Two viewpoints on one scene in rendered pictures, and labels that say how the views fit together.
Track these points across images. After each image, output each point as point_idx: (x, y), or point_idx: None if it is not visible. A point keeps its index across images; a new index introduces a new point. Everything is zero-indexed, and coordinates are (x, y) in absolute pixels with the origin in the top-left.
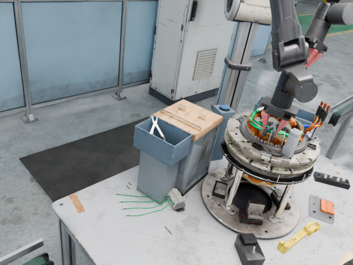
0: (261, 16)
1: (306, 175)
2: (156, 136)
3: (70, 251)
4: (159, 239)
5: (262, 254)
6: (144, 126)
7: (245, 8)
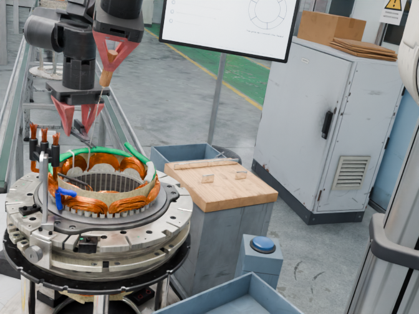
0: (406, 75)
1: (8, 235)
2: (178, 144)
3: None
4: None
5: (2, 256)
6: (213, 157)
7: (400, 53)
